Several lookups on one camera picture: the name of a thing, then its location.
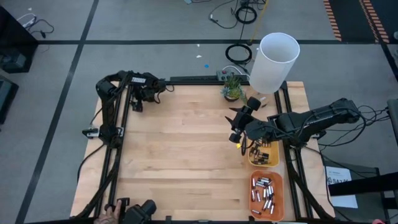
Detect yellow cable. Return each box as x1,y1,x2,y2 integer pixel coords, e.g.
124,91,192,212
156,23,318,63
248,0,269,45

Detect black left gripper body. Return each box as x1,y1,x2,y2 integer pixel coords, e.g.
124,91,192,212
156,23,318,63
129,79,168,113

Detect black floor cables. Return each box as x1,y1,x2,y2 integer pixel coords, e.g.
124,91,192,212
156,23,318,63
317,104,392,152

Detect black floor mat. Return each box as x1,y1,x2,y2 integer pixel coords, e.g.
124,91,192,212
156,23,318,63
325,0,398,44

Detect black bracket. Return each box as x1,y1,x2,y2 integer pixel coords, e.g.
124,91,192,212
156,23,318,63
104,197,131,213

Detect orange plastic bin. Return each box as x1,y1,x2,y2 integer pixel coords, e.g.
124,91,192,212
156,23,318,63
249,170,285,222

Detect white adapter with cable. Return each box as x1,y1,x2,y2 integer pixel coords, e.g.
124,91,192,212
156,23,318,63
16,11,55,40

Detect long black bar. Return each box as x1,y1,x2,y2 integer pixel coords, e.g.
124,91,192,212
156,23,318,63
169,75,218,83

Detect black camera device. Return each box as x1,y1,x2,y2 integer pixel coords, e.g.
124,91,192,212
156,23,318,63
123,198,158,224

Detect black cable coil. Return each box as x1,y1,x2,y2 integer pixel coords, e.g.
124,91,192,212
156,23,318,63
234,5,259,25
224,43,253,65

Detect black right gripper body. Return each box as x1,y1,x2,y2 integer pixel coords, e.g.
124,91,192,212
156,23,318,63
228,96,275,144

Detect black beam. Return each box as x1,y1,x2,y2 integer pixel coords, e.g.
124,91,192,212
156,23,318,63
328,177,398,198

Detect potted succulent plant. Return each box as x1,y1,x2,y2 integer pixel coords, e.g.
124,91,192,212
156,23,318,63
220,73,250,108

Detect black cabinet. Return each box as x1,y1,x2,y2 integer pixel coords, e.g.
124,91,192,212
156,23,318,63
0,5,40,75

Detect grey power strip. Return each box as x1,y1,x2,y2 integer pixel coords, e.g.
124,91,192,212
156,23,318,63
216,70,238,82

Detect black equipment box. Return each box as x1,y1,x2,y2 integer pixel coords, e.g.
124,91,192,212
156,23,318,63
0,73,20,126

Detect black cable with plug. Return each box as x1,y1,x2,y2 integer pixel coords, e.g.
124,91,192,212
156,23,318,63
208,0,239,30

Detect white cylindrical table lamp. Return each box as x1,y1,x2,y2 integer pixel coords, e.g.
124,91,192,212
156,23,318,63
245,32,302,109

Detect person's hand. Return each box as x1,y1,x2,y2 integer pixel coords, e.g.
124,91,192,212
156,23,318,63
93,200,124,224

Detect grey side table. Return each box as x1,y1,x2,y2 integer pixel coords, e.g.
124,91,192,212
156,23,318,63
322,157,391,224

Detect white printed paper sheet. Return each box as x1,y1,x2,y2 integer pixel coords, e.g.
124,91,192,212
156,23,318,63
324,165,359,209

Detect white cable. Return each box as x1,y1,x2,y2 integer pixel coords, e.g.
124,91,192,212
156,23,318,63
221,64,249,76

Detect yellow plastic bin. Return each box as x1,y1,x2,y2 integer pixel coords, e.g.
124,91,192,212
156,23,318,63
247,139,280,168

